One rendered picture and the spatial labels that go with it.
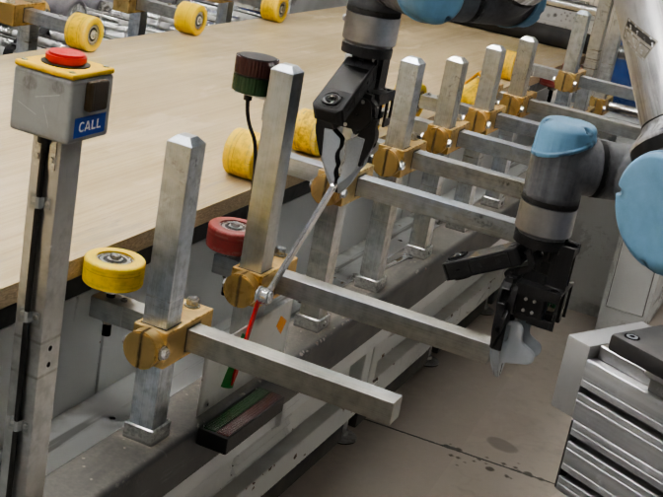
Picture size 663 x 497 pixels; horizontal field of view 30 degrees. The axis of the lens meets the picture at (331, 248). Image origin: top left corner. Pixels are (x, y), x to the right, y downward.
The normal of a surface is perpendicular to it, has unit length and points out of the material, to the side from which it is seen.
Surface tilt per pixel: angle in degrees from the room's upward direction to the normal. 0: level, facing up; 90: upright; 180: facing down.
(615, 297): 90
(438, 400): 0
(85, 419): 0
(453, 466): 0
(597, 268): 90
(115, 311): 90
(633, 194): 96
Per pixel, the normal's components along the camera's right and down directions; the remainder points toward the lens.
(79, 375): 0.89, 0.28
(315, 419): 0.17, -0.93
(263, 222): -0.41, 0.23
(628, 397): -0.78, 0.07
